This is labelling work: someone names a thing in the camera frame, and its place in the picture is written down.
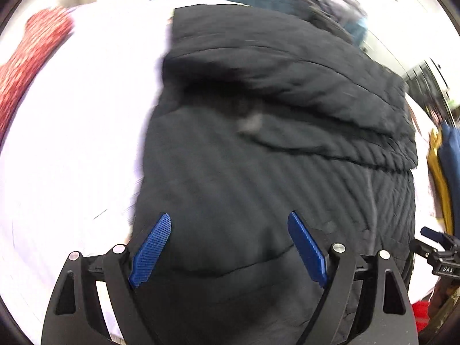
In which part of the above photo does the yellow cloth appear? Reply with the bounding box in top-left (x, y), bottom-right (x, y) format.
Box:
top-left (427, 129), bottom-right (455, 231)

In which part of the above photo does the black quilted jacket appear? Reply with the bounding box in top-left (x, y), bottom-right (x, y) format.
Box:
top-left (127, 3), bottom-right (419, 345)

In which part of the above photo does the red floral pillow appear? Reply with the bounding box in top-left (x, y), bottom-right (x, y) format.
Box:
top-left (0, 7), bottom-right (74, 133)

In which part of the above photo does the purple floral bed sheet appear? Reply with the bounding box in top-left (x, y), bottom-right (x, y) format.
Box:
top-left (0, 0), bottom-right (448, 344)

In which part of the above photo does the black wire rack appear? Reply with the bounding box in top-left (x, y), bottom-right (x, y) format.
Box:
top-left (402, 59), bottom-right (454, 123)

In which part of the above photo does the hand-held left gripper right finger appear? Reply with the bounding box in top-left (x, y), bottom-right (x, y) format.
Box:
top-left (287, 210), bottom-right (419, 345)

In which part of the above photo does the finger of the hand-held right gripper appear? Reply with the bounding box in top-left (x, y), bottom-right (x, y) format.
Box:
top-left (410, 239), bottom-right (436, 260)
top-left (420, 226), bottom-right (451, 247)

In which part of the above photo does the navy blue folded cloth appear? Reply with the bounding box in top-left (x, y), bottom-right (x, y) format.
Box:
top-left (440, 122), bottom-right (460, 220)

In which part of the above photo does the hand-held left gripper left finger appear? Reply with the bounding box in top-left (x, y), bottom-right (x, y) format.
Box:
top-left (41, 213), bottom-right (172, 345)

